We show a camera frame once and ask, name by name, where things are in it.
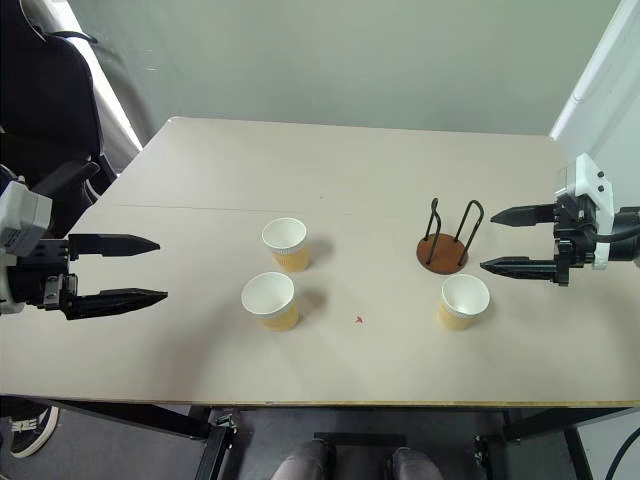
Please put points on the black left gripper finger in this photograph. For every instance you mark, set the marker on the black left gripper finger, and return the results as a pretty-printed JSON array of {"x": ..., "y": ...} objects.
[
  {"x": 115, "y": 245},
  {"x": 115, "y": 301}
]

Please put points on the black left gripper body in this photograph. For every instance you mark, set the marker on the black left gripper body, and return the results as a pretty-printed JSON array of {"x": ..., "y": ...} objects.
[{"x": 42, "y": 280}]

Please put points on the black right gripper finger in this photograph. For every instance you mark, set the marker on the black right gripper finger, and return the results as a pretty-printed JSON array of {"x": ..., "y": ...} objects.
[
  {"x": 530, "y": 215},
  {"x": 525, "y": 267}
]

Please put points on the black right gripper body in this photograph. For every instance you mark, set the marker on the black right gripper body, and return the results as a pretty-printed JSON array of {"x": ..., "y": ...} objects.
[{"x": 575, "y": 235}]

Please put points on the yellow paper cup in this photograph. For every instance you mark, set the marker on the yellow paper cup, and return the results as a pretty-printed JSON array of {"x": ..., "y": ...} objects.
[
  {"x": 452, "y": 317},
  {"x": 282, "y": 317},
  {"x": 292, "y": 257}
]

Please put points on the black white sneaker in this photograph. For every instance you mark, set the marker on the black white sneaker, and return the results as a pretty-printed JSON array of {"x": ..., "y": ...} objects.
[{"x": 32, "y": 430}]

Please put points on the black office chair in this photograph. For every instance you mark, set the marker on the black office chair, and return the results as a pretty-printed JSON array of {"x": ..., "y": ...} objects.
[{"x": 45, "y": 100}]

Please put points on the small red scrap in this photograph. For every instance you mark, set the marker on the small red scrap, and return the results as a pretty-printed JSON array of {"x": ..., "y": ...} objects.
[{"x": 358, "y": 319}]

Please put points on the dark grey rounded shape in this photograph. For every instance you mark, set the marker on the dark grey rounded shape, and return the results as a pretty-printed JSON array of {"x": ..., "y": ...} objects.
[
  {"x": 302, "y": 462},
  {"x": 415, "y": 465}
]

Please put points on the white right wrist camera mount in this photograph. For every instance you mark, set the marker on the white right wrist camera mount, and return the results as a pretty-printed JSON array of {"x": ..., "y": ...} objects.
[{"x": 592, "y": 180}]

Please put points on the black metal table frame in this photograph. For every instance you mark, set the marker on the black metal table frame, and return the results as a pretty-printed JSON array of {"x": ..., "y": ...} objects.
[{"x": 165, "y": 420}]

